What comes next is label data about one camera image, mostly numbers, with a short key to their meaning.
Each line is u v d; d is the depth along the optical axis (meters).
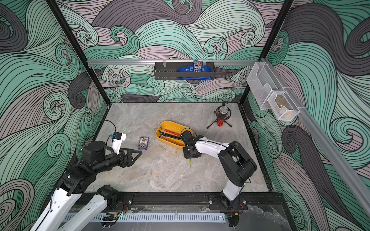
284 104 0.66
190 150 0.66
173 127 1.04
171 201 0.74
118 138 0.59
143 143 0.95
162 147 0.95
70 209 0.45
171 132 1.01
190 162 0.88
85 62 0.93
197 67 0.90
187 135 0.74
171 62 0.94
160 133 0.98
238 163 0.46
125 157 0.58
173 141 0.95
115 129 1.04
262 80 0.94
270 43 0.85
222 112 0.84
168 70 0.95
